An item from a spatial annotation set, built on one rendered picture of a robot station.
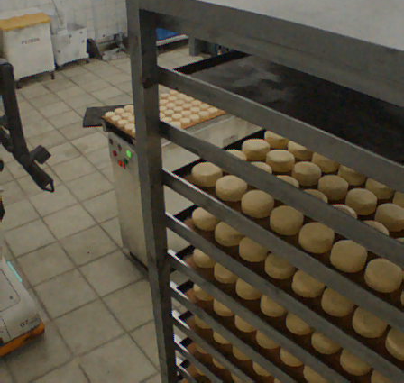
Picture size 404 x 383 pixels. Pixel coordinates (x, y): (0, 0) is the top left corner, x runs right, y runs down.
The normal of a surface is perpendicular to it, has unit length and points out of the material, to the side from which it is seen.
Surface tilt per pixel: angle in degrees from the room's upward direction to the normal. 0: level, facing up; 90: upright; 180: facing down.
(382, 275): 0
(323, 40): 90
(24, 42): 92
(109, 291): 0
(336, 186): 0
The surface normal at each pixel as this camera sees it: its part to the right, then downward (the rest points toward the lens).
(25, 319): 0.64, 0.42
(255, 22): -0.74, 0.38
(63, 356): -0.01, -0.83
